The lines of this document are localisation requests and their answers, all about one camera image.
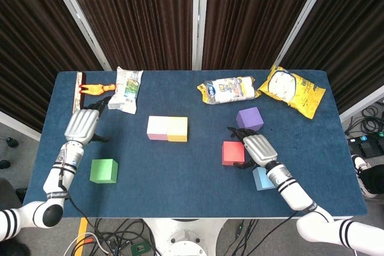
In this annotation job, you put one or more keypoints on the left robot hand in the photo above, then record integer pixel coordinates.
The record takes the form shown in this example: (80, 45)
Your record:
(81, 125)

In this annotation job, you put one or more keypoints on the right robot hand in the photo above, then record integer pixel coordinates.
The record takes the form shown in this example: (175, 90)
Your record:
(259, 148)

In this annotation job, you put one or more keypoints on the red cube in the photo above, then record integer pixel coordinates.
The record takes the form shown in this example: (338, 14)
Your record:
(232, 152)

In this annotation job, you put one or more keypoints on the purple cube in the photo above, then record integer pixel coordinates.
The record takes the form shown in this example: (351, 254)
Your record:
(249, 118)

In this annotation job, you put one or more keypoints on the light blue cube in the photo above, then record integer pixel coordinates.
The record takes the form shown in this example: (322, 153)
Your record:
(261, 181)

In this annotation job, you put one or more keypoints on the green cube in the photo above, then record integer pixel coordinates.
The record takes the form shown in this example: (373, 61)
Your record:
(103, 170)

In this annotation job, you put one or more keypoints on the pink cube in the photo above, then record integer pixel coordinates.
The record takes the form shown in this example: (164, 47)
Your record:
(156, 127)

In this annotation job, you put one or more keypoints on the yellow cube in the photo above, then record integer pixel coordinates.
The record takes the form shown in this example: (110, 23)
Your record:
(177, 128)

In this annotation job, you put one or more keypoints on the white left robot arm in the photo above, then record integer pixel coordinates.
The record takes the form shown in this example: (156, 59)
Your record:
(57, 178)

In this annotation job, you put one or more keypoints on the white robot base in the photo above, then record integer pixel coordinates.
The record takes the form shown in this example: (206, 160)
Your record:
(186, 238)

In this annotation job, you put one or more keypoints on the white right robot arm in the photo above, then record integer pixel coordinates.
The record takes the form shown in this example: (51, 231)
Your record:
(291, 190)

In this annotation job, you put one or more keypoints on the long dark red box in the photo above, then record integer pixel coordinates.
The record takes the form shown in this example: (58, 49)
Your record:
(79, 91)

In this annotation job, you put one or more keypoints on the yellow rubber chicken toy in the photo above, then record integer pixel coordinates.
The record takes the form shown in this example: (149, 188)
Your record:
(96, 89)

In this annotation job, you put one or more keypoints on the white green snack bag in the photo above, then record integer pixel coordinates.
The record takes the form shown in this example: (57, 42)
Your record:
(126, 91)

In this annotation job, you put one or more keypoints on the clear wrapped snack pack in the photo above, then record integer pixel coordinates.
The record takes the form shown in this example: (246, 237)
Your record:
(231, 89)

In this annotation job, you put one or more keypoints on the yellow bag of cotton balls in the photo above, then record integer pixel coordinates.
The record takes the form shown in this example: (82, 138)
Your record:
(294, 91)

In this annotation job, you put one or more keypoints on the black caster wheel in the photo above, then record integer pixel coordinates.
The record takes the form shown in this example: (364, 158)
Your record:
(12, 142)
(4, 164)

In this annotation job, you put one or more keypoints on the blue table mat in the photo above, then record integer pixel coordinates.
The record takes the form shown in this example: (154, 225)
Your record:
(180, 184)

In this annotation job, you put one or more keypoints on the dark brown pleated curtain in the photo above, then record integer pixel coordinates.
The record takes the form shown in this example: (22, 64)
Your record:
(30, 43)
(135, 13)
(255, 13)
(354, 28)

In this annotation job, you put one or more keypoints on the yellow floor tape strip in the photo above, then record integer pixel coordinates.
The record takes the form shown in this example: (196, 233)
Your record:
(83, 226)

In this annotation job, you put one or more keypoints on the white sneaker with black stripes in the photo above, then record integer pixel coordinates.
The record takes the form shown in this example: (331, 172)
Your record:
(360, 163)

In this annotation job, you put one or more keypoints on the person leg in dark trousers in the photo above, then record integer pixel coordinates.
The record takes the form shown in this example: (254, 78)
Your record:
(375, 181)

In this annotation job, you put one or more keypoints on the green circuit board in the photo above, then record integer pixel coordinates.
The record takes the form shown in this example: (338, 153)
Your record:
(139, 248)

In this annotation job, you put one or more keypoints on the white partition frame rail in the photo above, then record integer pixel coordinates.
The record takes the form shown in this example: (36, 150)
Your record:
(363, 104)
(18, 124)

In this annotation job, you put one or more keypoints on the white partition frame post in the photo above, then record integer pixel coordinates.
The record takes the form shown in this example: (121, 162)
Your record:
(79, 19)
(199, 13)
(304, 13)

